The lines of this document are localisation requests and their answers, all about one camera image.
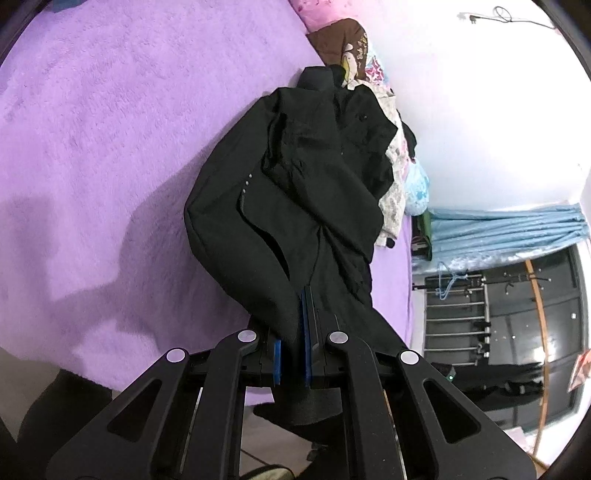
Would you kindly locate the hanging black clothes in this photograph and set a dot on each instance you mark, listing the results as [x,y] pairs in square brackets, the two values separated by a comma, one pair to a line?
[508,376]

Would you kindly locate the beige patterned garment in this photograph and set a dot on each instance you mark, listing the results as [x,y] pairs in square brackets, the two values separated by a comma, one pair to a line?
[392,203]

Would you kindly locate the metal window railing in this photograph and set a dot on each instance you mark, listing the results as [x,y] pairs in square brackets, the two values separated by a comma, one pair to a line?
[455,318]

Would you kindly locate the brown printed garment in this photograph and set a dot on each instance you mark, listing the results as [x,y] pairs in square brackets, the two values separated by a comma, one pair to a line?
[332,46]

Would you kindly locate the curved wooden strip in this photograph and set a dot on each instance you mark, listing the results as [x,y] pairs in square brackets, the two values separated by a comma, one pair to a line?
[545,323]

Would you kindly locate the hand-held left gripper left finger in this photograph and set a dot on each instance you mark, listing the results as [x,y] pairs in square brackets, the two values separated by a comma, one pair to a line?
[217,392]

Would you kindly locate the light blue curtain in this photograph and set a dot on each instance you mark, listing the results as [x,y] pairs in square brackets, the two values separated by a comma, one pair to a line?
[508,230]

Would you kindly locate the pink red bag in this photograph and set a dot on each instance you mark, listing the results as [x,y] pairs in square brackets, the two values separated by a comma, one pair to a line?
[582,369]

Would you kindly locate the black jacket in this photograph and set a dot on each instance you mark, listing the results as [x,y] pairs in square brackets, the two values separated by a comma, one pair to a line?
[300,184]

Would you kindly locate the blue clothes hanger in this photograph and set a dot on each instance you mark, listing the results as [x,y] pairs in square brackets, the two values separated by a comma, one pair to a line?
[444,288]

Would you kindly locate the green cloth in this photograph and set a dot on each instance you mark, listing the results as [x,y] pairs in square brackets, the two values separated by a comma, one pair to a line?
[427,230]

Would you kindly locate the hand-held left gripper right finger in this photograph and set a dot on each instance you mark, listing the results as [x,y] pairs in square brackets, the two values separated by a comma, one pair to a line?
[369,392]

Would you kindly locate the olive shoe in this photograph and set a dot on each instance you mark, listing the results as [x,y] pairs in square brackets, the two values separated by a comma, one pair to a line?
[268,474]

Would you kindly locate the pink and blue floral quilt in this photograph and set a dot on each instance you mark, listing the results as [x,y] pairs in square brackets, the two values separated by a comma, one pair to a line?
[418,189]

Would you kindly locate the black garment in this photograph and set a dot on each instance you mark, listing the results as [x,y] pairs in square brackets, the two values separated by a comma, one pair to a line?
[410,138]

